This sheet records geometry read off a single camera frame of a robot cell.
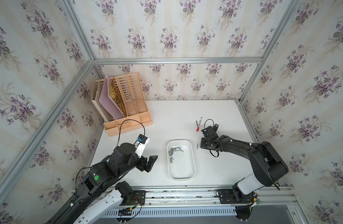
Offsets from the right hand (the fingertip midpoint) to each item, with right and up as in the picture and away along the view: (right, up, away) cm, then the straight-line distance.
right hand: (204, 143), depth 94 cm
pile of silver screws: (-23, -4, -4) cm, 24 cm away
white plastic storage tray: (-16, -13, -9) cm, 22 cm away
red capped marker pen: (-3, +10, +8) cm, 13 cm away
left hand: (-32, +1, -28) cm, 43 cm away
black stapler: (+10, +11, +5) cm, 15 cm away
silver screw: (-3, +13, +11) cm, 17 cm away
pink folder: (-62, +28, -11) cm, 69 cm away
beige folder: (-68, +33, -12) cm, 76 cm away
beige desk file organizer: (-55, +39, +9) cm, 68 cm away
